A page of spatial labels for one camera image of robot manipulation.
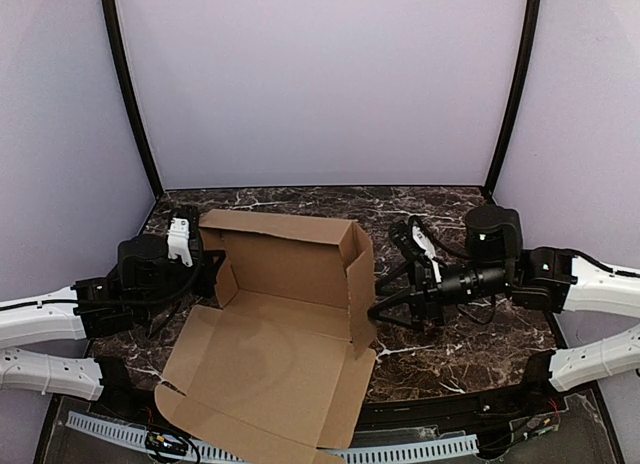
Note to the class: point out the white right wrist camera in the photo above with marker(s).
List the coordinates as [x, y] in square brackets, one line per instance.
[427, 249]

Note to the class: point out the black front table rail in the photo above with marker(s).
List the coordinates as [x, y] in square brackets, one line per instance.
[485, 411]

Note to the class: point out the black left frame post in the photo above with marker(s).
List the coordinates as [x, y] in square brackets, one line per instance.
[125, 82]

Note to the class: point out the black frame post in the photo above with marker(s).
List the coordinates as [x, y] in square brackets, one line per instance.
[125, 82]
[521, 67]

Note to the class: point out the white slotted cable duct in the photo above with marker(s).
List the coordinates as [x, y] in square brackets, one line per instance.
[134, 438]

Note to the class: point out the brown cardboard box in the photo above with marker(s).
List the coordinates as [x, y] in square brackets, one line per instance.
[277, 372]

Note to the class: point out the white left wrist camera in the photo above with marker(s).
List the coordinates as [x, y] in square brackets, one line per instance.
[178, 238]

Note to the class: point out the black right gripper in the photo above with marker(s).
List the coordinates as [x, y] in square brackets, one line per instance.
[422, 293]

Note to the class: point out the black right frame post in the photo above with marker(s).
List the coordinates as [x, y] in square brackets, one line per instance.
[521, 67]

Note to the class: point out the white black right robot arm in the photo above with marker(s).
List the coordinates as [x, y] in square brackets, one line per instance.
[495, 263]

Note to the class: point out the small green circuit board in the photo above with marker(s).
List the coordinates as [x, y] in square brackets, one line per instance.
[165, 443]

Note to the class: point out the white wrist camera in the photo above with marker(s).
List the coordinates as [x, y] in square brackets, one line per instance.
[427, 249]
[178, 238]

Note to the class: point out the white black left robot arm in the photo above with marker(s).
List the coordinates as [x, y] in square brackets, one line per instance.
[150, 277]

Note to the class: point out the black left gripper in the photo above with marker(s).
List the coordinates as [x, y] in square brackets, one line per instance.
[203, 272]

